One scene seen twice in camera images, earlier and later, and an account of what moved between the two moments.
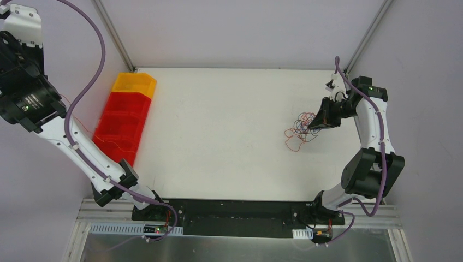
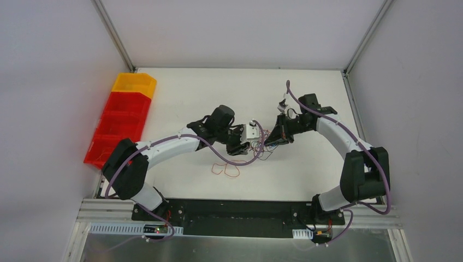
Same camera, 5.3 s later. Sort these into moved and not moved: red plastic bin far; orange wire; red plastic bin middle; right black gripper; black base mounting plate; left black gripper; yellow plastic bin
Moved: left black gripper; right black gripper; orange wire
Not moved: yellow plastic bin; red plastic bin middle; black base mounting plate; red plastic bin far
